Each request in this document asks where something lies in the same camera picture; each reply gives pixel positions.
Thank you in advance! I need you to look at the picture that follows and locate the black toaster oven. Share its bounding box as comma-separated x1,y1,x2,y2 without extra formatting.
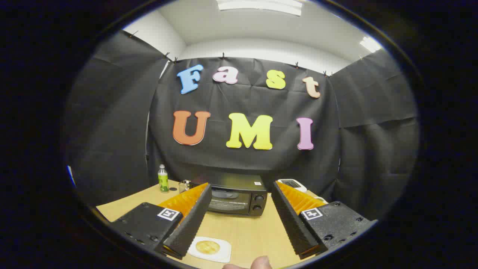
192,174,268,217

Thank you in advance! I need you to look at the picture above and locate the long ceiling light panel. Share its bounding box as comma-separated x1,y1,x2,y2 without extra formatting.
217,0,303,16

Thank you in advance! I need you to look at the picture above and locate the small ceiling light panel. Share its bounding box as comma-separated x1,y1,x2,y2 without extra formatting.
360,36,382,53

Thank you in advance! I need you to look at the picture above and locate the green label plastic bottle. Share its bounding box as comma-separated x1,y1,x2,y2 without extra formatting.
158,164,170,193

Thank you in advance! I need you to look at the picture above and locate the white square plate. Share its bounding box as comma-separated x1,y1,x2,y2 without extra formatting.
187,236,232,263

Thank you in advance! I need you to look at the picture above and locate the white pop-up toaster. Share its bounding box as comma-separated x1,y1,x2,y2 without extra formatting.
277,179,307,193

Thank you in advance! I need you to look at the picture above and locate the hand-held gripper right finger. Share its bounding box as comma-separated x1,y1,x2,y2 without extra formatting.
271,181,378,260

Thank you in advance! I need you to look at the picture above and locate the black backdrop cloth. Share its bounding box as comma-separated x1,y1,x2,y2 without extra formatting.
63,30,420,221

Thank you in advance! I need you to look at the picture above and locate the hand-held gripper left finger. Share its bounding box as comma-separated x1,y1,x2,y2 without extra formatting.
110,182,212,260

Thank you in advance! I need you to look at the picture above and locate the round golden bread bun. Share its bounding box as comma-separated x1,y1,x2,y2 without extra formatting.
196,240,220,255

